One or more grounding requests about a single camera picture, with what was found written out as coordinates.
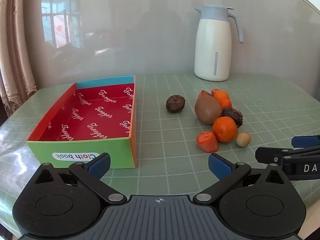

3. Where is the brown kiwi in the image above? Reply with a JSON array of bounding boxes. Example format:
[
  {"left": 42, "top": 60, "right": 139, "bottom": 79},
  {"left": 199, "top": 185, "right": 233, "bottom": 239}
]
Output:
[{"left": 195, "top": 96, "right": 223, "bottom": 125}]

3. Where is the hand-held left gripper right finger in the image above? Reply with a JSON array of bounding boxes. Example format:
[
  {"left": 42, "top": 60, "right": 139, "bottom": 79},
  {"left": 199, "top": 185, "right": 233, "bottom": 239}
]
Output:
[{"left": 192, "top": 152, "right": 292, "bottom": 204}]

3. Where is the dark brown wrinkled fruit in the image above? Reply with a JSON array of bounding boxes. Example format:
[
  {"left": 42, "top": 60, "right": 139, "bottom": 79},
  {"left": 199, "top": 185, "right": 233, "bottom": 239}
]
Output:
[
  {"left": 221, "top": 107, "right": 243, "bottom": 128},
  {"left": 166, "top": 95, "right": 186, "bottom": 113}
]

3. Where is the white and blue thermos jug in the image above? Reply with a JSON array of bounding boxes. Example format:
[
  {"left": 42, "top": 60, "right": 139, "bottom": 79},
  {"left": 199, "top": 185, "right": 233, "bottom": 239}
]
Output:
[{"left": 194, "top": 4, "right": 243, "bottom": 82}]

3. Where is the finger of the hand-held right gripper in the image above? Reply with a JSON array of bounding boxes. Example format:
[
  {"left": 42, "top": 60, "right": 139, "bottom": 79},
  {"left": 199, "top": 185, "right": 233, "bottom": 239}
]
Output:
[
  {"left": 291, "top": 135, "right": 320, "bottom": 148},
  {"left": 255, "top": 145, "right": 320, "bottom": 167}
]

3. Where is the beige lace curtain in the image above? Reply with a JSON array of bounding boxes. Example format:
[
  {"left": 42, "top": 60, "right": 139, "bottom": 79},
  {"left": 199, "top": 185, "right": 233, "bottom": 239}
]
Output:
[{"left": 0, "top": 0, "right": 38, "bottom": 117}]

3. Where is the colourful cardboard box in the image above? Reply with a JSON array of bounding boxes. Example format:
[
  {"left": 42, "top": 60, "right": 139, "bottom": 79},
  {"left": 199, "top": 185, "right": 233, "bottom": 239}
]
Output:
[{"left": 27, "top": 75, "right": 137, "bottom": 170}]

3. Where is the tangerine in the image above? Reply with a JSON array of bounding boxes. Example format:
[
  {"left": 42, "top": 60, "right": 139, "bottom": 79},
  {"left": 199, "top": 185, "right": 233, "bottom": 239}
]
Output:
[
  {"left": 218, "top": 98, "right": 232, "bottom": 110},
  {"left": 212, "top": 116, "right": 237, "bottom": 143},
  {"left": 213, "top": 90, "right": 230, "bottom": 102}
]

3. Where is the green checked tablecloth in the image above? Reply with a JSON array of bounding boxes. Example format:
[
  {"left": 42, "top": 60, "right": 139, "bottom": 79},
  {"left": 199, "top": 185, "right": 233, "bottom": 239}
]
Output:
[{"left": 0, "top": 74, "right": 320, "bottom": 240}]

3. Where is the small beige longan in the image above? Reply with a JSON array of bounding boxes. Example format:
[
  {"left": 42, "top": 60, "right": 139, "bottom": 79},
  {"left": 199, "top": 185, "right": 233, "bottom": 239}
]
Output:
[{"left": 236, "top": 132, "right": 251, "bottom": 147}]

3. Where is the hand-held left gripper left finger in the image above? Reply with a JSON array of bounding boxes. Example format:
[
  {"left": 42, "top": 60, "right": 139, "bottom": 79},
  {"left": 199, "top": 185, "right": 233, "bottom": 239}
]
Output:
[{"left": 32, "top": 152, "right": 127, "bottom": 205}]

